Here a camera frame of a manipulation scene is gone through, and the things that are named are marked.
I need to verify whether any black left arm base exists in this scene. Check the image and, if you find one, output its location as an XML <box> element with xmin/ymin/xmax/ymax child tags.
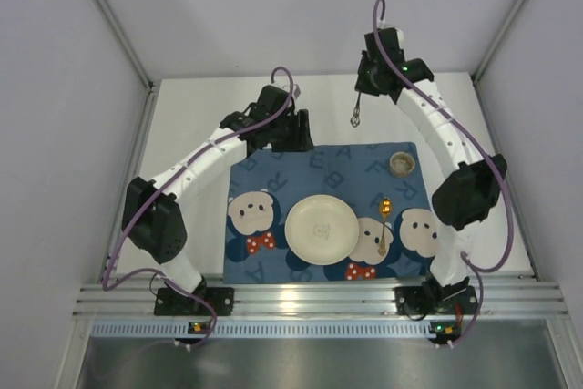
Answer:
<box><xmin>154</xmin><ymin>287</ymin><xmax>234</xmax><ymax>317</ymax></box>

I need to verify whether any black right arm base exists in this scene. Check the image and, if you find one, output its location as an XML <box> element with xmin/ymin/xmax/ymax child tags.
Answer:
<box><xmin>394</xmin><ymin>284</ymin><xmax>478</xmax><ymax>320</ymax></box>

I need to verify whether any gold spoon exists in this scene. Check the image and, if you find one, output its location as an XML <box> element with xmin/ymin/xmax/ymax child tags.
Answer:
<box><xmin>378</xmin><ymin>198</ymin><xmax>393</xmax><ymax>256</ymax></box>

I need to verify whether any cream round plate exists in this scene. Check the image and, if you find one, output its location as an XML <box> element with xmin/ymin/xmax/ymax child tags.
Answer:
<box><xmin>284</xmin><ymin>194</ymin><xmax>359</xmax><ymax>266</ymax></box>

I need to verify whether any blue cartoon bear placemat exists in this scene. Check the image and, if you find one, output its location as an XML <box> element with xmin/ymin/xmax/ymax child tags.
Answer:
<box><xmin>223</xmin><ymin>142</ymin><xmax>438</xmax><ymax>284</ymax></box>

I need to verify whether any perforated cable duct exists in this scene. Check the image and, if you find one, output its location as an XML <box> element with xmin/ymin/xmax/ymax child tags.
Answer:
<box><xmin>91</xmin><ymin>320</ymin><xmax>459</xmax><ymax>339</ymax></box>

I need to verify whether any iridescent fork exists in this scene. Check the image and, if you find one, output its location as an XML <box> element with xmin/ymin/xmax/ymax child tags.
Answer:
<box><xmin>350</xmin><ymin>92</ymin><xmax>362</xmax><ymax>128</ymax></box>

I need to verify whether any right aluminium frame post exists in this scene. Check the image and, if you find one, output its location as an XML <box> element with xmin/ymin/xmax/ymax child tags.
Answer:
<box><xmin>471</xmin><ymin>0</ymin><xmax>529</xmax><ymax>86</ymax></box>

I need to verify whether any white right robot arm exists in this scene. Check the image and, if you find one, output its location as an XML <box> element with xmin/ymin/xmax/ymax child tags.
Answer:
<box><xmin>355</xmin><ymin>25</ymin><xmax>507</xmax><ymax>299</ymax></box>

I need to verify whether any aluminium mounting rail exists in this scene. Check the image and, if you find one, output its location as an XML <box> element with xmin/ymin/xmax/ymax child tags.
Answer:
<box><xmin>73</xmin><ymin>274</ymin><xmax>568</xmax><ymax>320</ymax></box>

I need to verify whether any aluminium frame post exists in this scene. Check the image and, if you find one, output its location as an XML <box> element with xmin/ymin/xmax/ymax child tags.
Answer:
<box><xmin>471</xmin><ymin>0</ymin><xmax>529</xmax><ymax>86</ymax></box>
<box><xmin>93</xmin><ymin>0</ymin><xmax>154</xmax><ymax>91</ymax></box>

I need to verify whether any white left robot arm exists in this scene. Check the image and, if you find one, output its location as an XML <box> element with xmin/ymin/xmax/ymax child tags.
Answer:
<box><xmin>122</xmin><ymin>85</ymin><xmax>313</xmax><ymax>295</ymax></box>

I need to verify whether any left aluminium frame post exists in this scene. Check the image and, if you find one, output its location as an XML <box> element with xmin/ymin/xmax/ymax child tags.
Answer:
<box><xmin>93</xmin><ymin>0</ymin><xmax>154</xmax><ymax>91</ymax></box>

